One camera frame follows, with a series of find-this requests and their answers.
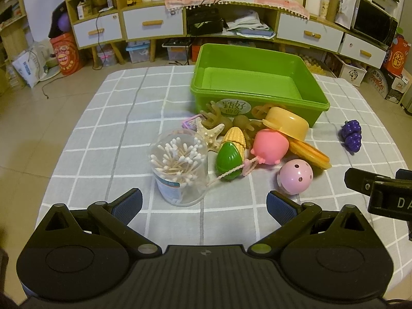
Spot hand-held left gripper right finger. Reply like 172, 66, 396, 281
247, 191, 374, 260

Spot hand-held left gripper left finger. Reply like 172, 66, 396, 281
39, 188, 161, 259

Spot pink perforated ball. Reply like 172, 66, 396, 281
277, 159, 313, 195

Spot clear cotton swab jar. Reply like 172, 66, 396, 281
147, 129, 211, 207

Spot orange toy pot lid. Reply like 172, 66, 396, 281
287, 137, 332, 170

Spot purple toy grapes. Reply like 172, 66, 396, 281
339, 120, 363, 155

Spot toy corn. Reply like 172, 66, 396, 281
216, 127, 247, 181

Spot yellow toy pot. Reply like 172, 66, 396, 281
262, 106, 310, 142

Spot pink card box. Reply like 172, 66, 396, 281
182, 115, 203, 132

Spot beige starfish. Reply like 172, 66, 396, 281
192, 117, 226, 152

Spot brown antler toy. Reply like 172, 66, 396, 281
199, 101, 234, 132

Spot green plastic bin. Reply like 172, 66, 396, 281
190, 43, 330, 128

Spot printed cardboard box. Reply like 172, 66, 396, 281
367, 67, 412, 104

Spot white crate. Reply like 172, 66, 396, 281
323, 52, 368, 87

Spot orange printed box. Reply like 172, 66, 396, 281
382, 35, 412, 78

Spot egg tray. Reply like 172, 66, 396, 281
294, 52, 327, 75

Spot clear storage box blue lid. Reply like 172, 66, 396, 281
125, 40, 152, 64

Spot black microwave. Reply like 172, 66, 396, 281
350, 0, 400, 47

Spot red printed drum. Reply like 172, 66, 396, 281
49, 32, 81, 76

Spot white plastic bag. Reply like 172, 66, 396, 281
11, 42, 50, 88

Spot white paper bag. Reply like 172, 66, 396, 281
334, 0, 360, 29

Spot stack of paper cups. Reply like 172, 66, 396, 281
320, 0, 336, 20

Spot pile of papers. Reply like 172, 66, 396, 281
222, 9, 277, 38

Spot black cap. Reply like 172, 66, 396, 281
48, 1, 73, 38

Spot black bag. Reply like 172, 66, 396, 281
186, 6, 225, 36

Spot pink cloth runner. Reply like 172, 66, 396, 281
165, 0, 310, 20

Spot wooden bookshelf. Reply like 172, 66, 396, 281
0, 0, 28, 81

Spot white drawer wooden handle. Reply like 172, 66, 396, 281
71, 12, 123, 49
122, 5, 186, 41
339, 33, 387, 69
276, 13, 344, 53

